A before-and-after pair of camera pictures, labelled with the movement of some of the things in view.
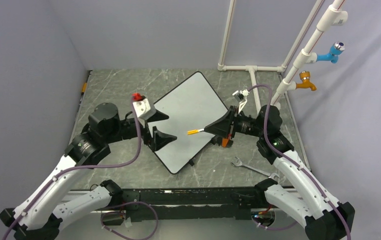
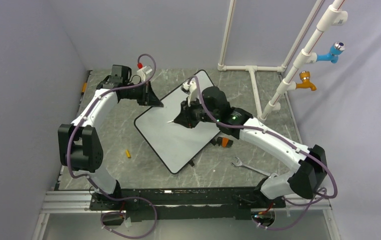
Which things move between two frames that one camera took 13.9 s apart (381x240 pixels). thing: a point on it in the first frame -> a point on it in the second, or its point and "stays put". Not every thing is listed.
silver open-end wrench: (239, 163) stays put
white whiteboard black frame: (192, 104) stays put
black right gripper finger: (221, 127) -> (184, 118)
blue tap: (336, 49) stays put
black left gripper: (159, 139) -> (148, 97)
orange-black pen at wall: (84, 87) stays put
